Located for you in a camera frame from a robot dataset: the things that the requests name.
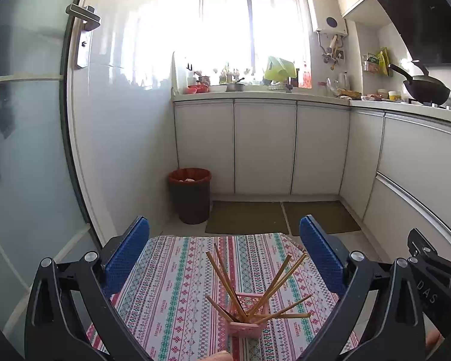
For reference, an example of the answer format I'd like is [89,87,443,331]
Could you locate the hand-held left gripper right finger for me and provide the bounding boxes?
[298,214,428,361]

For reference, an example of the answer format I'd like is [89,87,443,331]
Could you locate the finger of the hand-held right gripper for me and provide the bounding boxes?
[407,228,451,283]

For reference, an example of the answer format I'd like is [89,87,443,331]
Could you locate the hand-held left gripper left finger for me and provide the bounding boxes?
[23,216,153,361]

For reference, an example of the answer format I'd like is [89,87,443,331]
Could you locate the bunch of wooden chopsticks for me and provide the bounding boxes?
[205,242,313,326]

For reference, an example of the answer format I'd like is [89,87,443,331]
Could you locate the pink plastic chopstick holder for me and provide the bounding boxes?
[227,291,268,350]

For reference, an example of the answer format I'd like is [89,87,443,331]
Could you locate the person's right hand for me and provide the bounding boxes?
[425,329,445,351]

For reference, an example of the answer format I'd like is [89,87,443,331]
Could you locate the olive floor mat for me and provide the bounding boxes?
[283,201,362,237]
[205,201,290,236]

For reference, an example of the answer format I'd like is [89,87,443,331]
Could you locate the patterned striped tablecloth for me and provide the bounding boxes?
[86,233,360,361]

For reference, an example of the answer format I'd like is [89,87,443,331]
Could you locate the white drawer cabinet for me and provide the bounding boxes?
[339,100,451,267]

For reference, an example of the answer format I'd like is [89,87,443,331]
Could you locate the dark bin with red liner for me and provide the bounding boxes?
[168,168,213,225]

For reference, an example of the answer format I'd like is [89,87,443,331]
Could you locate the white base cabinet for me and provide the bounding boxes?
[172,93,352,197]

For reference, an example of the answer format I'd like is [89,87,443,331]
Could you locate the black wok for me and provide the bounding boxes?
[388,60,451,106]

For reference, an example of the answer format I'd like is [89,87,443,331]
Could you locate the frosted glass door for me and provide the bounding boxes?
[0,0,95,361]

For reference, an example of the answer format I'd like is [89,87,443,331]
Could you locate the red bottle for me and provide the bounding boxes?
[298,62,311,89]

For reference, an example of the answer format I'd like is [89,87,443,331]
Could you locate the hanging snack packets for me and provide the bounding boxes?
[362,47,392,76]

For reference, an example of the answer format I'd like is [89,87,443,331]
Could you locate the white cutting board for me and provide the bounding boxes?
[171,50,189,95]

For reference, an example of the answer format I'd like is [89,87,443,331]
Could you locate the green cutting board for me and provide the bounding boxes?
[263,56,298,82]

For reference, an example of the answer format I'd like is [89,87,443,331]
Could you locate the metal heater pipes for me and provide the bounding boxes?
[317,32,347,72]

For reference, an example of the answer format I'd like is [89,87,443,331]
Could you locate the metal door lock plate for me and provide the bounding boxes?
[74,30,91,70]

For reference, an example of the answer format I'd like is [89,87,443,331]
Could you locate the dark range hood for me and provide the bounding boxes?
[366,0,451,65]

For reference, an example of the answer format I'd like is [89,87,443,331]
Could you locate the white water heater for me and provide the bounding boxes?
[306,0,348,34]

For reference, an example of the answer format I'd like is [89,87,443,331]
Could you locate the kitchen window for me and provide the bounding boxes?
[200,0,306,84]

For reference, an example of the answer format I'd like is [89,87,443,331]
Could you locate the metal door handle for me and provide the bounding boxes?
[65,3,102,31]

